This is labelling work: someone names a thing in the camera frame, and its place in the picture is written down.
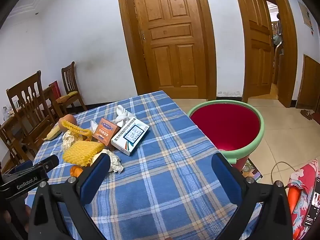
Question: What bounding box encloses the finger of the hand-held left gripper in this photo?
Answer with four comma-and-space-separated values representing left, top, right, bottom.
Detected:
34, 154, 60, 173

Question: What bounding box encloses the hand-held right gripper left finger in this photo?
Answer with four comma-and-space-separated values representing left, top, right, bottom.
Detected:
27, 152, 112, 240

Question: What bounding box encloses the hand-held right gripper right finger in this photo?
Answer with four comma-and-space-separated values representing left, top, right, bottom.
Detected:
211, 152, 293, 240

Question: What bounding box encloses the small orange round object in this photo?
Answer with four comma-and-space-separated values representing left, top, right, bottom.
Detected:
69, 164, 84, 178

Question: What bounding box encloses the white tissue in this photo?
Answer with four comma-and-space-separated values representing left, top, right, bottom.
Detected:
92, 149, 125, 173
62, 131, 84, 152

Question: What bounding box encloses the wide yellow foam fruit net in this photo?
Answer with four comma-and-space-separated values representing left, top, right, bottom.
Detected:
62, 140, 106, 167

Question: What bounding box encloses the long yellow foam fruit net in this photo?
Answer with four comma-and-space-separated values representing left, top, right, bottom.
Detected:
59, 120, 92, 137

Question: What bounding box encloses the orange cardboard box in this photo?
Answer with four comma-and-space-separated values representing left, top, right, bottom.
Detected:
92, 118, 121, 147

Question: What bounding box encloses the white medicine box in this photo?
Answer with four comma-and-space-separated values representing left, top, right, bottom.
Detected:
111, 117, 150, 157

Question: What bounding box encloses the red round stool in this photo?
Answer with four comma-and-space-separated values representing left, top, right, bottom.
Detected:
187, 100, 265, 172

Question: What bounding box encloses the knotted white sock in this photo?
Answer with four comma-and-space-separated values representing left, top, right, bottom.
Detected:
115, 104, 136, 127

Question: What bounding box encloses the banana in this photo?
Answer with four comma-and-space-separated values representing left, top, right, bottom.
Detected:
42, 125, 62, 141

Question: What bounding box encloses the low wooden chair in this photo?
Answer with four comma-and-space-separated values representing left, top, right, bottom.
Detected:
0, 122, 30, 165

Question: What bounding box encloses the apple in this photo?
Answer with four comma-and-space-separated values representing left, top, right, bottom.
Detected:
59, 114, 77, 132

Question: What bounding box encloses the blue plaid tablecloth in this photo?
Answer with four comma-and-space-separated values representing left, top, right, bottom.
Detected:
25, 91, 263, 240

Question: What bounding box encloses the tall wooden chair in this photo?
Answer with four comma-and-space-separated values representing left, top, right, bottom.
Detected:
6, 70, 57, 153

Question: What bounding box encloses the yellow seat cushion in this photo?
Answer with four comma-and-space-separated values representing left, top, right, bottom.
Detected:
55, 91, 78, 103

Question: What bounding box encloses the red board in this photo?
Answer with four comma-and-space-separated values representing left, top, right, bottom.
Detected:
49, 81, 62, 100

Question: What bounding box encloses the red floral cloth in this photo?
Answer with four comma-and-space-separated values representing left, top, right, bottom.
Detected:
287, 158, 320, 240

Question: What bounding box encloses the wooden chair with cushion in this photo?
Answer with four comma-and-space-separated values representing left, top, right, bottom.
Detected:
55, 61, 88, 113

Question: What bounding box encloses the black phone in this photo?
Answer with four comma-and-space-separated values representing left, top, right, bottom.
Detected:
303, 177, 320, 228

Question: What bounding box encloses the wooden cabinet door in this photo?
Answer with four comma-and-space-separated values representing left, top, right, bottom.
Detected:
296, 54, 320, 110

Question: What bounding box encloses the open wooden door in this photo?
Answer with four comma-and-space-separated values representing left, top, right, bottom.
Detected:
240, 0, 273, 98

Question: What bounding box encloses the closed wooden door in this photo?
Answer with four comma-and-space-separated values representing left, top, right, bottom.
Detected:
115, 0, 217, 102

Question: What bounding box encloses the floor cable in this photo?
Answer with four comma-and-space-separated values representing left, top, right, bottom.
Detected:
271, 161, 298, 186

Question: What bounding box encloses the wooden door frame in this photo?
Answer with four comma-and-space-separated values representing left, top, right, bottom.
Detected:
231, 0, 298, 108

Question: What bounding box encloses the wall notice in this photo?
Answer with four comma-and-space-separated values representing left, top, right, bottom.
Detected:
297, 1, 314, 29

